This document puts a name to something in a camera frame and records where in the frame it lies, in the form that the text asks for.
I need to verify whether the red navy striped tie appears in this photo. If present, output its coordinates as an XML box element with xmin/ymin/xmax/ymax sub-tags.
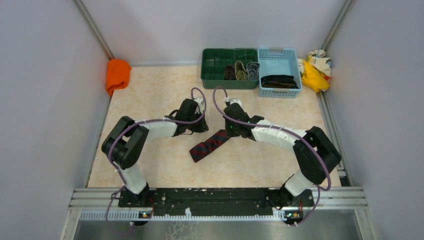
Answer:
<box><xmin>189</xmin><ymin>129</ymin><xmax>230</xmax><ymax>163</ymax></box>

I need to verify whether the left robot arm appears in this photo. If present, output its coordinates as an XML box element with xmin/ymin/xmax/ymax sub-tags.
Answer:
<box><xmin>101</xmin><ymin>97</ymin><xmax>209</xmax><ymax>207</ymax></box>

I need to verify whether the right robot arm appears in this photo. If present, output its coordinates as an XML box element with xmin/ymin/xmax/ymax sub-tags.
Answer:
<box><xmin>223</xmin><ymin>99</ymin><xmax>342</xmax><ymax>206</ymax></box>

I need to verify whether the olive rolled tie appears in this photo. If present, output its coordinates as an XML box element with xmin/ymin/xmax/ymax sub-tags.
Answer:
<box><xmin>234</xmin><ymin>60</ymin><xmax>248</xmax><ymax>81</ymax></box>

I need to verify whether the dark brown rolled tie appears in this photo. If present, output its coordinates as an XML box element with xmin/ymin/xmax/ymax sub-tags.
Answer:
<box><xmin>224</xmin><ymin>65</ymin><xmax>236</xmax><ymax>80</ymax></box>

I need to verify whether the green compartment organizer tray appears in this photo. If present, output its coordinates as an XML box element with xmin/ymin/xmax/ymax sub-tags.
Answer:
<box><xmin>200</xmin><ymin>48</ymin><xmax>259</xmax><ymax>90</ymax></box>

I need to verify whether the black tie in basket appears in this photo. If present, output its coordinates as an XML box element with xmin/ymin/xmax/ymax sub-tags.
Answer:
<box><xmin>260</xmin><ymin>74</ymin><xmax>299</xmax><ymax>89</ymax></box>

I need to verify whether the grey rolled tie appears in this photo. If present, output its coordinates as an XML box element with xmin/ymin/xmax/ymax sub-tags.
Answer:
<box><xmin>246</xmin><ymin>61</ymin><xmax>260</xmax><ymax>81</ymax></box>

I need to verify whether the orange folded cloth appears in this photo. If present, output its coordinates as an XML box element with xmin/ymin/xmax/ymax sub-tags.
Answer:
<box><xmin>105</xmin><ymin>59</ymin><xmax>132</xmax><ymax>96</ymax></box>

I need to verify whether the light blue plastic basket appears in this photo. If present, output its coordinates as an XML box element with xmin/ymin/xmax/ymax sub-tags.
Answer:
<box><xmin>257</xmin><ymin>47</ymin><xmax>303</xmax><ymax>98</ymax></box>

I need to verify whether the yellow crumpled cloth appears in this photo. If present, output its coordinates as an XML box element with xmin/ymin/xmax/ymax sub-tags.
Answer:
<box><xmin>301</xmin><ymin>60</ymin><xmax>330</xmax><ymax>93</ymax></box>

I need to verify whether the white patterned crumpled cloth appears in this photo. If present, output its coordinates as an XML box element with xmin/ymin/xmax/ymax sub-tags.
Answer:
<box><xmin>297</xmin><ymin>49</ymin><xmax>332</xmax><ymax>77</ymax></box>

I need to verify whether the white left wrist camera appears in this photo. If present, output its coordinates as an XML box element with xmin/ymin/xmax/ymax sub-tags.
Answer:
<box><xmin>194</xmin><ymin>97</ymin><xmax>206</xmax><ymax>115</ymax></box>

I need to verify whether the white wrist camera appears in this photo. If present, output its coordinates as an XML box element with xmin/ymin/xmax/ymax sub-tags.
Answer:
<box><xmin>225</xmin><ymin>97</ymin><xmax>243</xmax><ymax>107</ymax></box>
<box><xmin>194</xmin><ymin>97</ymin><xmax>206</xmax><ymax>115</ymax></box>

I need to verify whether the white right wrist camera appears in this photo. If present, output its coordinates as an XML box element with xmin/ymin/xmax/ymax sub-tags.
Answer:
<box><xmin>225</xmin><ymin>97</ymin><xmax>243</xmax><ymax>107</ymax></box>

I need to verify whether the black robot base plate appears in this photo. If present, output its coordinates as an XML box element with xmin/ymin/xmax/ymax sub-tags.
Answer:
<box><xmin>118</xmin><ymin>187</ymin><xmax>315</xmax><ymax>217</ymax></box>

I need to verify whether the white slotted cable duct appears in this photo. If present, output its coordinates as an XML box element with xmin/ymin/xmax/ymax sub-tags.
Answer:
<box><xmin>80</xmin><ymin>210</ymin><xmax>287</xmax><ymax>222</ymax></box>

